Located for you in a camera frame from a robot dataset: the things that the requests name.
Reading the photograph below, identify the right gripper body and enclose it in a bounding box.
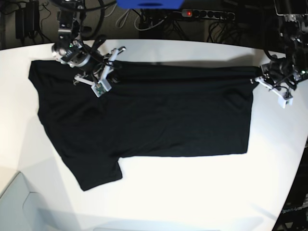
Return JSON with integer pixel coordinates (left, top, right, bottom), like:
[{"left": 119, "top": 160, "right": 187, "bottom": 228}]
[{"left": 73, "top": 47, "right": 126, "bottom": 87}]

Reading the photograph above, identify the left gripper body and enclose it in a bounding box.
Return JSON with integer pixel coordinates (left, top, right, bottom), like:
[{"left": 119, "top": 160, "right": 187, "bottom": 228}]
[{"left": 250, "top": 60, "right": 298, "bottom": 96}]

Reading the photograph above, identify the black t-shirt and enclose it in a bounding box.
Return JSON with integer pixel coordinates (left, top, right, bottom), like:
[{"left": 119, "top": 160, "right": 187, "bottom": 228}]
[{"left": 28, "top": 61, "right": 261, "bottom": 191}]

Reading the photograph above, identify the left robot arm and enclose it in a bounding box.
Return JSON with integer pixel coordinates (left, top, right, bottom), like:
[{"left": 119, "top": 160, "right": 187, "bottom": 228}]
[{"left": 254, "top": 0, "right": 308, "bottom": 99}]

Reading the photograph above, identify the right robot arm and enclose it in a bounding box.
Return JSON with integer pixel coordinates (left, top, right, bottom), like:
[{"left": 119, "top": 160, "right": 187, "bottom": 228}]
[{"left": 52, "top": 0, "right": 126, "bottom": 93}]

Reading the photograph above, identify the blue box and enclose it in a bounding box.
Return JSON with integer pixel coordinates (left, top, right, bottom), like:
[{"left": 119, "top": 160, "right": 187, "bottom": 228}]
[{"left": 116, "top": 0, "right": 184, "bottom": 9}]

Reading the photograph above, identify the black power strip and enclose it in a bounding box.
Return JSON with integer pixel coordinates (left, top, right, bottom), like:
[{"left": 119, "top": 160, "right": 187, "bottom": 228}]
[{"left": 181, "top": 9, "right": 236, "bottom": 21}]

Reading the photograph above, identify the black box on floor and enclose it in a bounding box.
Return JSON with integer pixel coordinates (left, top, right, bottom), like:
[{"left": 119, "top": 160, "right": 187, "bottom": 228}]
[{"left": 15, "top": 0, "right": 39, "bottom": 39}]

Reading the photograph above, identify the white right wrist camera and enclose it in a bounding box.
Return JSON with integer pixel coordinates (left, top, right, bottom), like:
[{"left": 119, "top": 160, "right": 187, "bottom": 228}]
[{"left": 91, "top": 79, "right": 112, "bottom": 98}]

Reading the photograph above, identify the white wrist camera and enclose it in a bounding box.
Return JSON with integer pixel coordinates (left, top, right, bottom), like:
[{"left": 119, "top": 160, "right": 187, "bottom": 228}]
[
  {"left": 91, "top": 79, "right": 112, "bottom": 98},
  {"left": 278, "top": 94, "right": 293, "bottom": 109}
]

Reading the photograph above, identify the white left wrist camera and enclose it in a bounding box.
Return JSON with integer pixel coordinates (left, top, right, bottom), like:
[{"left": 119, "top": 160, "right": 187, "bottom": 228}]
[{"left": 278, "top": 94, "right": 293, "bottom": 109}]

